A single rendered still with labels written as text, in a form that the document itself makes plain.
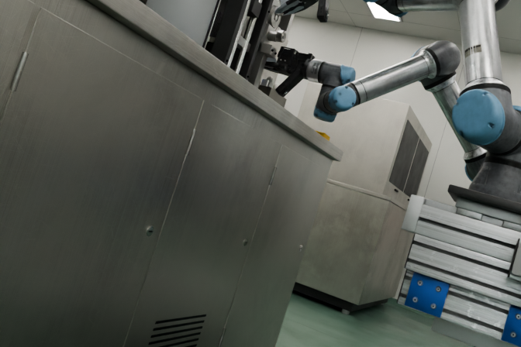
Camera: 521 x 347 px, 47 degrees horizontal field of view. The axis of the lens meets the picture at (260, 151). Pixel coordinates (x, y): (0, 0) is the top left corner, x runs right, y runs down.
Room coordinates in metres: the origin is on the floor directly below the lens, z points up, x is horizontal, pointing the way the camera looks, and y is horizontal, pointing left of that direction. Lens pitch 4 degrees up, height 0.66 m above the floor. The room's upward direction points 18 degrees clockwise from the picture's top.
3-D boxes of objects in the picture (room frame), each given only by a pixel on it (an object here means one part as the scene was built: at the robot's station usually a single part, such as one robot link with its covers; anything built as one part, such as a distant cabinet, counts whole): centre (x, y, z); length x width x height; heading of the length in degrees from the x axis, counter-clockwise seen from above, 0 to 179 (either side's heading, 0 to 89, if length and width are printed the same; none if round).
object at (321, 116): (1.93, -0.17, 1.01); 0.11 x 0.08 x 0.11; 9
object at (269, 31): (1.95, 0.08, 1.05); 0.06 x 0.05 x 0.31; 66
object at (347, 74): (1.94, -0.17, 1.11); 0.11 x 0.08 x 0.09; 66
